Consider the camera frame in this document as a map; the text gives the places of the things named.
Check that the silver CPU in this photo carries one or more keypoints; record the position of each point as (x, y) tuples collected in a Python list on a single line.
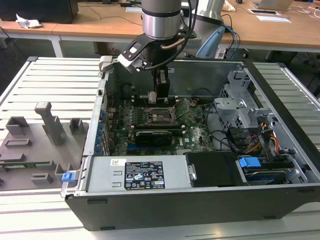
[(152, 97)]

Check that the metal locking lever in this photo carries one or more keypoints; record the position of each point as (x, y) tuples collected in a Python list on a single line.
[(165, 120), (144, 102)]

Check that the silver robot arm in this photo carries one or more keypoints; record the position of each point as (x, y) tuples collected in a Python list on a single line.
[(160, 20)]

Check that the black RAM slot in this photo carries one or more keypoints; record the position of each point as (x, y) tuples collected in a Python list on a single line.
[(162, 129), (137, 98), (137, 101), (162, 125), (178, 131)]

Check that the CPU socket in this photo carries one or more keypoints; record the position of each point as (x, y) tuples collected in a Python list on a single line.
[(160, 116)]

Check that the cardboard box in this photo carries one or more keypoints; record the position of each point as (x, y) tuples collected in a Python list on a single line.
[(105, 48)]

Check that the silver coin battery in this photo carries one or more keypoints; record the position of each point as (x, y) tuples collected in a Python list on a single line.
[(195, 100)]

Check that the wooden desk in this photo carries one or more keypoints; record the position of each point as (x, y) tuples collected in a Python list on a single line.
[(100, 23)]

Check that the beige crumpled object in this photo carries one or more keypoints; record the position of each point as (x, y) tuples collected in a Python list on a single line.
[(229, 6)]

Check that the black graphics card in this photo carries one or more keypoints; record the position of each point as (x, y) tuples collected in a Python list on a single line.
[(153, 140)]

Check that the silver drive cage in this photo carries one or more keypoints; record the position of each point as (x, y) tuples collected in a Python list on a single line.
[(226, 110)]

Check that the green motherboard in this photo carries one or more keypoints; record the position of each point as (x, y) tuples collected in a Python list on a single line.
[(197, 136)]

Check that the white tablet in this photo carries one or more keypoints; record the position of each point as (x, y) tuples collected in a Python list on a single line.
[(263, 11)]

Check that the white paper sheet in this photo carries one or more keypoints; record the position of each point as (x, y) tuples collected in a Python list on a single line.
[(273, 19)]

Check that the black rating label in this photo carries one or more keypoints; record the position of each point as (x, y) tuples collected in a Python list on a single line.
[(145, 175)]

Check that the silver laptop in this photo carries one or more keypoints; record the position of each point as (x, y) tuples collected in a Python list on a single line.
[(272, 4)]

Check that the black plastic shroud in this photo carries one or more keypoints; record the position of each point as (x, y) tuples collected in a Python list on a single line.
[(215, 170)]

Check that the black box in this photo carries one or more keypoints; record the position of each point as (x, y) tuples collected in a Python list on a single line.
[(37, 11)]

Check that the grey power supply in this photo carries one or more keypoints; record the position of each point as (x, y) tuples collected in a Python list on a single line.
[(102, 175)]

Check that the crumpled white paper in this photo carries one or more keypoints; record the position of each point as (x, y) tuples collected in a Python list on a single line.
[(27, 23)]

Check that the hard disk in blue carrier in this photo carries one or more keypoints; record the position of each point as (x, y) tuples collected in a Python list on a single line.
[(248, 166)]

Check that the blue plastic latch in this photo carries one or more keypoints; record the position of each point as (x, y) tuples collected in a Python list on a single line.
[(68, 177)]

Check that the black grey PC case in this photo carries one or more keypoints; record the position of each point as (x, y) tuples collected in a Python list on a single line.
[(175, 212)]

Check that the green RAM stick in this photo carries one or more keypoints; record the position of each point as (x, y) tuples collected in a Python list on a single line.
[(37, 163)]

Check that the grey parts rack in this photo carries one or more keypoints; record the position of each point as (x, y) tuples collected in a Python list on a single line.
[(30, 156)]

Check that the black camera bracket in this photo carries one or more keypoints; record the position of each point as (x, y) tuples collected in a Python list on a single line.
[(140, 41)]

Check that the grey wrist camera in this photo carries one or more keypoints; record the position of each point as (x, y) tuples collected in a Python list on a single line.
[(126, 62)]

